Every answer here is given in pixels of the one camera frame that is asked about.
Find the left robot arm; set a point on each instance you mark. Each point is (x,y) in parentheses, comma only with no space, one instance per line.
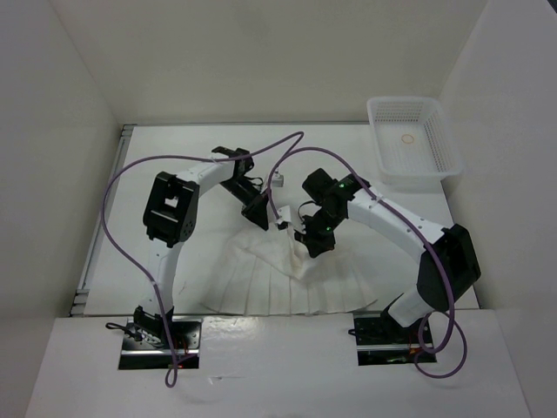
(170,218)

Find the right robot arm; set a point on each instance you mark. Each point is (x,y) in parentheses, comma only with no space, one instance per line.
(448,265)

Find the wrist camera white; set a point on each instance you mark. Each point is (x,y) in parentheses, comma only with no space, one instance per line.
(284,217)
(278,180)

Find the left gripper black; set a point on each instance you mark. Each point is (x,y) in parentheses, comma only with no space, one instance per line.
(256,209)

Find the white pleated skirt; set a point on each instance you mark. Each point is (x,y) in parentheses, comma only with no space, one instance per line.
(272,274)

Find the white plastic basket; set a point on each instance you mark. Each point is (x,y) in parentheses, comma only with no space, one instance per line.
(431,158)

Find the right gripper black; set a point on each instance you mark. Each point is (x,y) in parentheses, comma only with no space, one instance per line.
(314,244)

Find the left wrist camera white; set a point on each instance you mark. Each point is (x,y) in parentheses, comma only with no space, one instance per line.
(284,217)

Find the rubber band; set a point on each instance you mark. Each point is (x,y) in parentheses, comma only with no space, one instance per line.
(407,139)

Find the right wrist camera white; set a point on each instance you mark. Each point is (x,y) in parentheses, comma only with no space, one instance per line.
(278,180)

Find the aluminium table edge rail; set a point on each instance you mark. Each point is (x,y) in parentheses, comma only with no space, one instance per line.
(81,294)

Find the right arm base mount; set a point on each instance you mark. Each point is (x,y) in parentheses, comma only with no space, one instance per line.
(381,345)

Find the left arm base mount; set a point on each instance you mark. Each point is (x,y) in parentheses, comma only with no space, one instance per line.
(141,352)

